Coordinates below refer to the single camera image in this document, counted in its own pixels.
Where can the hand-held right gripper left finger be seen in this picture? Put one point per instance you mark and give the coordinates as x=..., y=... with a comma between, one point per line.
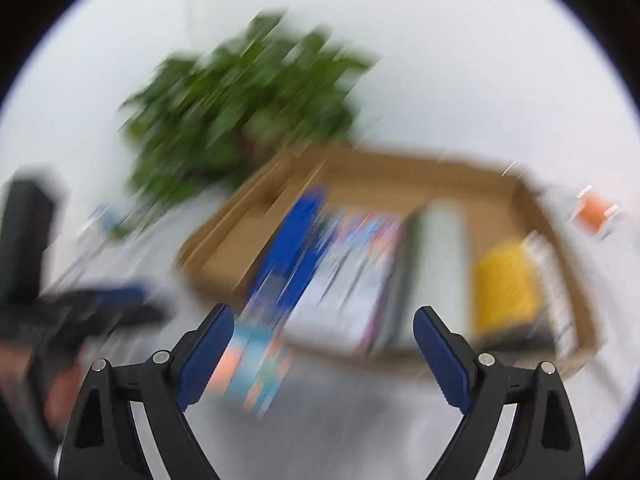
x=212, y=340

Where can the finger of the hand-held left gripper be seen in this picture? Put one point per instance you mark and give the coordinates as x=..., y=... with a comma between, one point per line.
x=110, y=307

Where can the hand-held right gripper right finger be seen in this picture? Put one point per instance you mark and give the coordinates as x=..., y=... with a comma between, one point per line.
x=434, y=347

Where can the light blue orange packet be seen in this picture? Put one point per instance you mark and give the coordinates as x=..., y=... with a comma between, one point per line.
x=257, y=365

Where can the silver metal can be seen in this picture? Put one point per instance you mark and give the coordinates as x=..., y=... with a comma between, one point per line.
x=435, y=270

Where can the yellow jar with black lid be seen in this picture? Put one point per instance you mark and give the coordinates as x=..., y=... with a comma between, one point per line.
x=505, y=285

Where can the colourful cartoon game box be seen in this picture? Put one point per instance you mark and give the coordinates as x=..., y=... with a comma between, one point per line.
x=345, y=275

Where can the white squeeze tube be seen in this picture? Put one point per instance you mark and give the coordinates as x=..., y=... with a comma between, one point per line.
x=547, y=285

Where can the person's left hand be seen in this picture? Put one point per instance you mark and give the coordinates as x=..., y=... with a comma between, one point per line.
x=60, y=395

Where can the small blue and white box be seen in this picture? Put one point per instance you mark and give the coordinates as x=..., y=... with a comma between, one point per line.
x=102, y=217

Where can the grey table cloth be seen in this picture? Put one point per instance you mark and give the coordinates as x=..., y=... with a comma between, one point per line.
x=320, y=425

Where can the clear box with orange insert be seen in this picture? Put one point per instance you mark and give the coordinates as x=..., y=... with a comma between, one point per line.
x=592, y=212

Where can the green potted plant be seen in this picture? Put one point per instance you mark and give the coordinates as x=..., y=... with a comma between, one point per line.
x=240, y=110

